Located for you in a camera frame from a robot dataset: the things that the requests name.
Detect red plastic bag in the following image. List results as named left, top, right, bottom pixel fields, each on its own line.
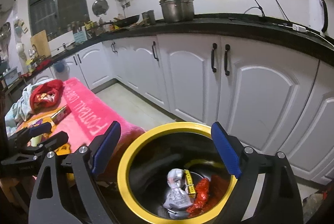
left=186, top=178, right=209, bottom=218

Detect yellow snack box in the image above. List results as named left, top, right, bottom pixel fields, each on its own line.
left=183, top=169, right=196, bottom=198

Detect white printed plastic bag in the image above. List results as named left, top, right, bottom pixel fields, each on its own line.
left=163, top=169, right=192, bottom=210

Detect yellow rimmed trash bin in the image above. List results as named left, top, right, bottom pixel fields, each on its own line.
left=117, top=122, right=237, bottom=223

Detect purple snack wrapper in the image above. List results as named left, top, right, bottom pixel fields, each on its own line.
left=29, top=118, right=43, bottom=128

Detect light blue cloth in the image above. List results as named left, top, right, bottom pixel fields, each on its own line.
left=5, top=84, right=36, bottom=137

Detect red gum box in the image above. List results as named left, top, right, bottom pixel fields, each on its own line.
left=51, top=105, right=71, bottom=125

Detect pink cartoon blanket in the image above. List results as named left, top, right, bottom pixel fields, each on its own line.
left=15, top=78, right=144, bottom=182

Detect red cloth bag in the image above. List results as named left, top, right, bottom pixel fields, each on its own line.
left=29, top=79, right=63, bottom=113

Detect white lower cabinets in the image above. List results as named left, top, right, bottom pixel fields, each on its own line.
left=35, top=34, right=333, bottom=184

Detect wooden cutting board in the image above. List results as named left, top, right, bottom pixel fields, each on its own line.
left=30, top=30, right=51, bottom=58

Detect blue utensil holder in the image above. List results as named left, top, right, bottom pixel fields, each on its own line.
left=73, top=31, right=87, bottom=43

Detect black wok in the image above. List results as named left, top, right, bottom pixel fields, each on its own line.
left=104, top=15, right=140, bottom=28

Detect steel cup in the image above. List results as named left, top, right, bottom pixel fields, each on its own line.
left=142, top=10, right=156, bottom=26

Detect hanging pot lid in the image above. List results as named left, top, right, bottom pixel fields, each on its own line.
left=92, top=0, right=109, bottom=16

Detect steel stock pot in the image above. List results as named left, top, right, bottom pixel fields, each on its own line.
left=159, top=0, right=195, bottom=23

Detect white electric kettle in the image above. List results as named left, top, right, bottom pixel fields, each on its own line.
left=308, top=0, right=328, bottom=33

